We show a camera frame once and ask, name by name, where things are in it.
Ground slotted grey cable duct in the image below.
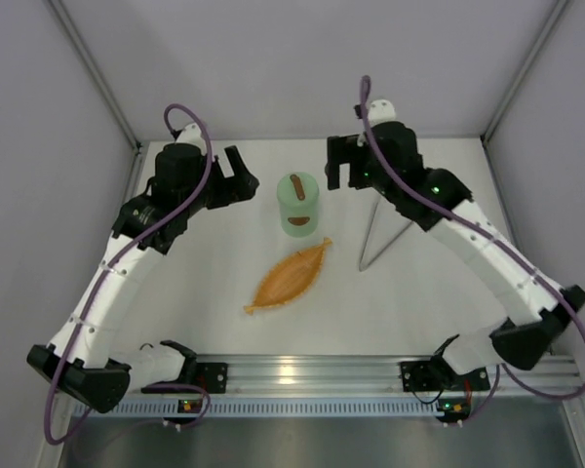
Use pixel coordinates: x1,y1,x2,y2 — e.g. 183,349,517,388
72,399,448,420

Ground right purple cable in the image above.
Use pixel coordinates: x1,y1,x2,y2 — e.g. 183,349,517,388
359,74,585,430

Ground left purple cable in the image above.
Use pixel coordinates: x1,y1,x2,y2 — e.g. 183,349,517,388
45,102,212,446

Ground aluminium frame post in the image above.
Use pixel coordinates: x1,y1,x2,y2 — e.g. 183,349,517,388
481,0,574,147
44,0,142,201

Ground purple cable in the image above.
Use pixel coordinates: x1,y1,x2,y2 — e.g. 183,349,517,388
45,102,212,446
359,74,585,430

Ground right aluminium frame post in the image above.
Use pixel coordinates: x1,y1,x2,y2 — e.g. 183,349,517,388
481,0,574,147

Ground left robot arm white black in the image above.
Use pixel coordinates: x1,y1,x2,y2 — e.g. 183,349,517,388
26,143,259,413

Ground orange boat-shaped woven tray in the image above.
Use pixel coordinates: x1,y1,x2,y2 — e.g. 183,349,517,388
243,237,332,315

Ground left aluminium frame post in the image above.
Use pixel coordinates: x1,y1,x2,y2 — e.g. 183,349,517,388
44,0,142,201

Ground green round lid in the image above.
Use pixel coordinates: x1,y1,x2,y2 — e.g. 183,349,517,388
276,172,320,208

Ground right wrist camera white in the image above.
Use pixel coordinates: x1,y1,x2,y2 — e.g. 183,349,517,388
366,98,398,126

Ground green cylindrical lunch container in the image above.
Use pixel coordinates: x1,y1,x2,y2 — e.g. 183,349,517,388
278,195,319,238

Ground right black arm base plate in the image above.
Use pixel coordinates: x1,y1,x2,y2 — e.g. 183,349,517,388
400,360,453,393

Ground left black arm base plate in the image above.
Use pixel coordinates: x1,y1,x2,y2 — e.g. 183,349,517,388
140,362,228,394

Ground metal tongs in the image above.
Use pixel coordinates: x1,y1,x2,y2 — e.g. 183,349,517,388
358,197,413,272

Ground aluminium mounting rail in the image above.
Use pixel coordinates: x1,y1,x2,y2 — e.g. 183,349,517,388
197,354,583,397

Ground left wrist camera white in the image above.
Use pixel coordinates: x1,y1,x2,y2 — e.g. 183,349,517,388
175,123,206,150

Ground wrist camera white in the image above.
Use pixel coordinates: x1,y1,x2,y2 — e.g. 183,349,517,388
366,98,398,126
175,123,206,150

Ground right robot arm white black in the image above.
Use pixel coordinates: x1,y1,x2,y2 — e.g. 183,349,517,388
326,121,585,386

